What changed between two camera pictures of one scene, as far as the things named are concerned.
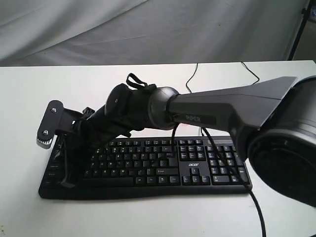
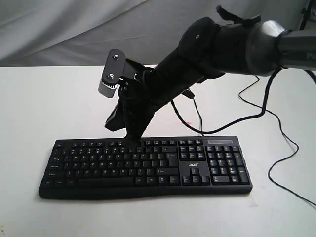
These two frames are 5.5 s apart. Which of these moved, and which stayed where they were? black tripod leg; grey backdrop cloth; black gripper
Moved: black gripper
Stayed: grey backdrop cloth; black tripod leg
